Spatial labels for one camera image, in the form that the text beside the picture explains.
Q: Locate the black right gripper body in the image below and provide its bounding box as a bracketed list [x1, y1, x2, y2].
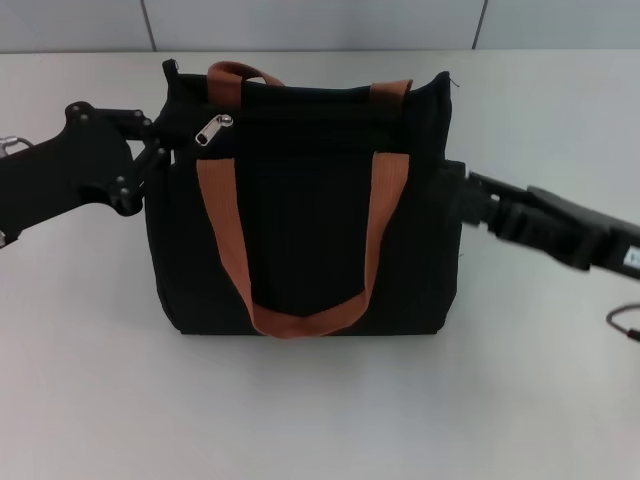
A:
[522, 183, 640, 282]

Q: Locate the cable with silver connector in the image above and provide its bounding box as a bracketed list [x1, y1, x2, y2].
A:
[604, 302, 640, 344]
[0, 133, 34, 160]

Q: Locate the black bag with brown handles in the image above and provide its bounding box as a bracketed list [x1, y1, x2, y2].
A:
[144, 57, 467, 339]

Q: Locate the left cable with silver connector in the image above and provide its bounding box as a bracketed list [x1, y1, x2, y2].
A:
[0, 133, 34, 160]

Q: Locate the right cable with silver connector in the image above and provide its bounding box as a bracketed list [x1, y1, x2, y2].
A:
[604, 302, 640, 344]

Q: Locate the silver zipper pull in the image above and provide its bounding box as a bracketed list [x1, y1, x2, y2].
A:
[193, 113, 235, 148]

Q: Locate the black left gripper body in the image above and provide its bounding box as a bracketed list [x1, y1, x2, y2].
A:
[0, 101, 147, 247]

